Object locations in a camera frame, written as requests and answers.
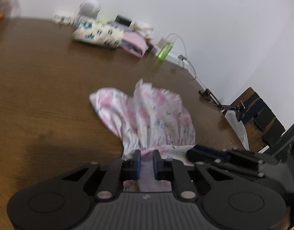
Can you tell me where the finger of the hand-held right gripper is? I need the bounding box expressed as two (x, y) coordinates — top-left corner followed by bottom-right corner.
(186, 149), (265, 176)
(196, 144), (260, 164)

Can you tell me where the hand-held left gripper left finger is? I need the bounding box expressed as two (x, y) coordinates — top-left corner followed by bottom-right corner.
(62, 150), (141, 201)

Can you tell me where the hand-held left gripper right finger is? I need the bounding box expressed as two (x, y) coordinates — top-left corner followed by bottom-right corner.
(153, 150), (230, 200)

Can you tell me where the pink floral garment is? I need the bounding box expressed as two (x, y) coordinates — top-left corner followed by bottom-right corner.
(89, 79), (196, 192)

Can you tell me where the stack of folded clothes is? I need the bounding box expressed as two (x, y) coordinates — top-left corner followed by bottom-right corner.
(109, 21), (153, 58)

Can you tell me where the wooden chair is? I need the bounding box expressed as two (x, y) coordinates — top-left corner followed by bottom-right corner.
(221, 87), (287, 154)

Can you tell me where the green spray bottle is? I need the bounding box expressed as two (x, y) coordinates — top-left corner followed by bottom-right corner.
(157, 42), (174, 61)

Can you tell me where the cream floral fabric pouch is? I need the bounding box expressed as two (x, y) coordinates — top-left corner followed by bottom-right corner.
(72, 20), (124, 49)

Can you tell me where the crumpled white tissue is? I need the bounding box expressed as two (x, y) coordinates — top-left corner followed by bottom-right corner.
(135, 22), (154, 33)

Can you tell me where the black box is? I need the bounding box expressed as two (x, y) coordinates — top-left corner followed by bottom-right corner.
(115, 15), (133, 27)

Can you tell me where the small white power strip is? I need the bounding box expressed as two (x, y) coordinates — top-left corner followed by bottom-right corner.
(52, 14), (76, 26)

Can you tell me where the white robot toy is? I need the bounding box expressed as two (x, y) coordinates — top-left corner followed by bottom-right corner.
(79, 0), (101, 21)

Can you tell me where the white cable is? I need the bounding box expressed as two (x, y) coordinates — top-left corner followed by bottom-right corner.
(166, 33), (188, 61)

